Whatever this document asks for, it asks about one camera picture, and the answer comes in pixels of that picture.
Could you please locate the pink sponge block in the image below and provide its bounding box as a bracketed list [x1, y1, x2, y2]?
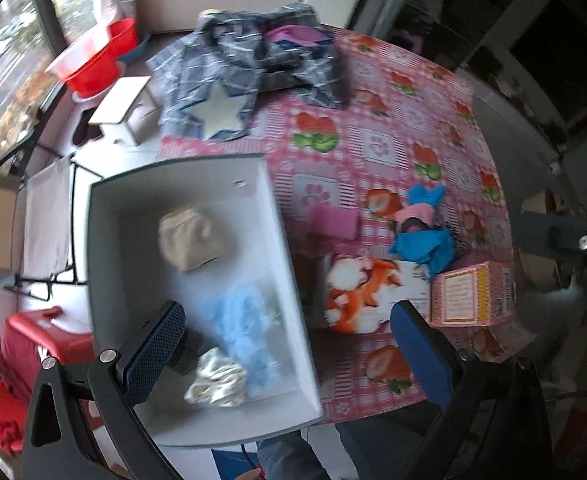
[307, 203, 359, 240]

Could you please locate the grey storage box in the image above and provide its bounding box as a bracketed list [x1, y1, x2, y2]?
[86, 154, 324, 448]

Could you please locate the orange floral tissue pack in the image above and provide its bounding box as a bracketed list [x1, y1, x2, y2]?
[325, 257, 431, 334]

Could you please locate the blue glove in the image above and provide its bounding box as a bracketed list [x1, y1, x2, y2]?
[407, 183, 446, 208]

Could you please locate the pink strawberry tablecloth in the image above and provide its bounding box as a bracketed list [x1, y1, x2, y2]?
[158, 27, 535, 426]

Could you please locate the pink soft toy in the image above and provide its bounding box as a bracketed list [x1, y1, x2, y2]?
[393, 203, 435, 233]

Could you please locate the black metal rack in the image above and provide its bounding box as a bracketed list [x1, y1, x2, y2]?
[12, 154, 103, 302]

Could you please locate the white small stool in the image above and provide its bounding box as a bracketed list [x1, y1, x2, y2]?
[88, 76, 162, 146]

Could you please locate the white cream crumpled cloth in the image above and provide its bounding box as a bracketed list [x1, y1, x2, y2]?
[184, 347, 246, 408]

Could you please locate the purple cloth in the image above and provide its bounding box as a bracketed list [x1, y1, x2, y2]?
[263, 25, 333, 48]

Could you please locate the beige soft ball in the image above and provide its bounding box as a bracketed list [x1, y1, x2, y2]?
[158, 207, 224, 273]

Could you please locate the red plastic basin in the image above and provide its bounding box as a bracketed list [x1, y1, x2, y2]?
[45, 18, 139, 99]

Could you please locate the light blue fluffy cloth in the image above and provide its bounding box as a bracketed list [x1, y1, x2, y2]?
[208, 285, 281, 398]

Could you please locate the pink yellow carton box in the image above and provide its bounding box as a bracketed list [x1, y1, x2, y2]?
[429, 261, 516, 327]

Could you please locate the grey plaid shirt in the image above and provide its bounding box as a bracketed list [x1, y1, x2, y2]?
[147, 2, 349, 141]

